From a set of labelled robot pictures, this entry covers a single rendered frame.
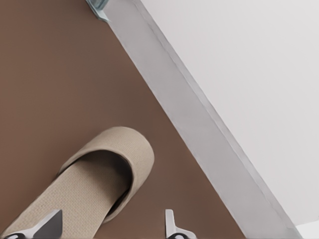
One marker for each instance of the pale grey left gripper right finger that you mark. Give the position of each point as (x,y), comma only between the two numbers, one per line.
(171,226)

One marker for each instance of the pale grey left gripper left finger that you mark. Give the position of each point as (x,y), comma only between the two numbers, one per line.
(48,226)

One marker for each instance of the beige fabric slipper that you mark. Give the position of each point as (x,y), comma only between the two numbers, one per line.
(99,179)

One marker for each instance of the silver frame post foot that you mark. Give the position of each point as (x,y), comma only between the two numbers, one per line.
(99,7)

